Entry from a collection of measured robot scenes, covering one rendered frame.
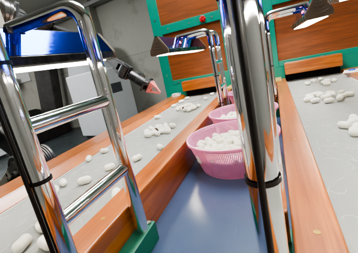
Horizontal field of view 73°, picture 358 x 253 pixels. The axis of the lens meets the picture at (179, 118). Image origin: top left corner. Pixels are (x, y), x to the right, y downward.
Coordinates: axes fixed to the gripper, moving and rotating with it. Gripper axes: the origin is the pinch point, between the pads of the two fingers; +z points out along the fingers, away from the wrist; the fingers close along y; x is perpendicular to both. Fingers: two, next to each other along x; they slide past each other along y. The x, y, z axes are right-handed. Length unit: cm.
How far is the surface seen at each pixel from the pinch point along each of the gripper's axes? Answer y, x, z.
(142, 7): 276, -1, -171
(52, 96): 273, 252, -295
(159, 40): -31.2, -31.7, 0.5
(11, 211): -91, 8, 7
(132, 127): -29.5, 9.7, 4.5
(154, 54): -31.2, -25.9, 0.8
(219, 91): -9.8, -20.6, 29.4
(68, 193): -83, 2, 15
